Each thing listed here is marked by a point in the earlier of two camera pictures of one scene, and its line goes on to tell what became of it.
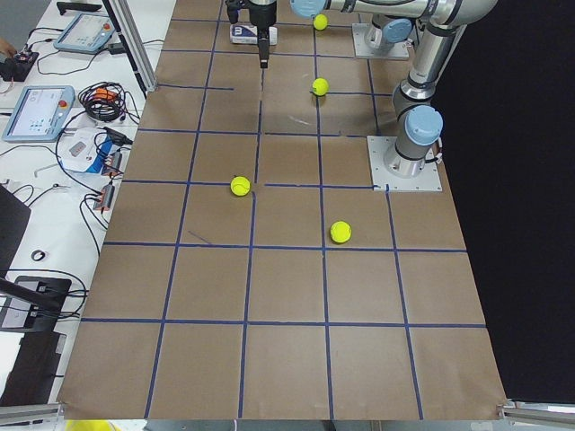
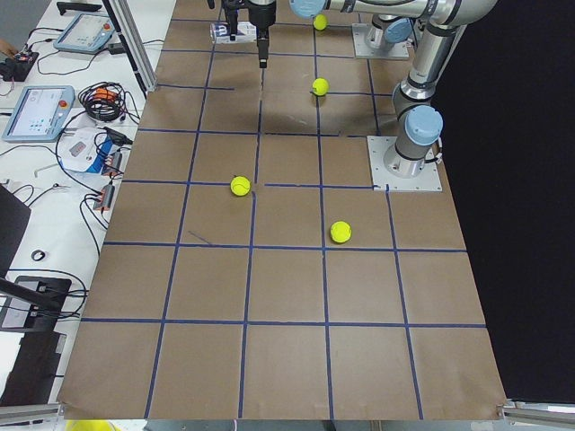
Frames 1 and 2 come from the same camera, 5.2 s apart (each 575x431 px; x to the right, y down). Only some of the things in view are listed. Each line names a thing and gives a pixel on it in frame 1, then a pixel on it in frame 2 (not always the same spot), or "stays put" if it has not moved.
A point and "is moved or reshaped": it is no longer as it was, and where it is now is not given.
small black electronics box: x=16 y=67 stays put
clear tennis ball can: x=249 y=34 is moved or reshaped
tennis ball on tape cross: x=320 y=86 stays put
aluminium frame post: x=129 y=36 stays put
